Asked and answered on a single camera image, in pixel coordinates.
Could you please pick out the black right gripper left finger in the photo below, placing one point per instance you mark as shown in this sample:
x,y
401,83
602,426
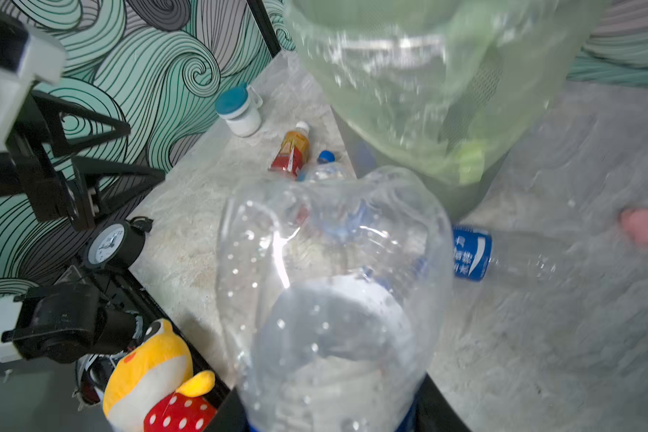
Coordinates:
x,y
230,417

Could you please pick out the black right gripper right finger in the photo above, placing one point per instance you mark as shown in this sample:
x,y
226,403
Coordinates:
x,y
434,413

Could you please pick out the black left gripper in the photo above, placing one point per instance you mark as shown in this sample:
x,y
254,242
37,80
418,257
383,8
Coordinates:
x,y
100,187

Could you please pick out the small bottle blue white label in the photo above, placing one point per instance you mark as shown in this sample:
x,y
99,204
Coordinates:
x,y
331,293

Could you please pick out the grey mesh waste bin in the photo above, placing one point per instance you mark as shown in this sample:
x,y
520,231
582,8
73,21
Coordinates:
x,y
458,200

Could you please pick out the green plastic bin liner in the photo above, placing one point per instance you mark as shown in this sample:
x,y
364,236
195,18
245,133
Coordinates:
x,y
445,88

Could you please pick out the yellow plush toy red dress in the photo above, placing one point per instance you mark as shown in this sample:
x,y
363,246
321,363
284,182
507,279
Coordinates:
x,y
155,388

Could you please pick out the black alarm clock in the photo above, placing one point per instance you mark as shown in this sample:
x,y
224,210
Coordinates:
x,y
118,245

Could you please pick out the clear bottle blue chinese label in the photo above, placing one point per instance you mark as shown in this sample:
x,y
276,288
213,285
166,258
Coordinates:
x,y
516,257

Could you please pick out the white jar teal lid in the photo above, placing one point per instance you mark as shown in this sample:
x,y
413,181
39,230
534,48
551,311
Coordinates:
x,y
239,108

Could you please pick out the red yellow label tea bottle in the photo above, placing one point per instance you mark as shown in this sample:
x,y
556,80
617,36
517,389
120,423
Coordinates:
x,y
294,152

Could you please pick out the small pink pig toy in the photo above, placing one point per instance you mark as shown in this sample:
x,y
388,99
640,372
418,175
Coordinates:
x,y
634,222

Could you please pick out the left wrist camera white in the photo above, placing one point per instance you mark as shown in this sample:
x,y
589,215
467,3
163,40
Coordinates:
x,y
27,54

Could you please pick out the black left corner post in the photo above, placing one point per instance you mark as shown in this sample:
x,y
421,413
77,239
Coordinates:
x,y
265,26

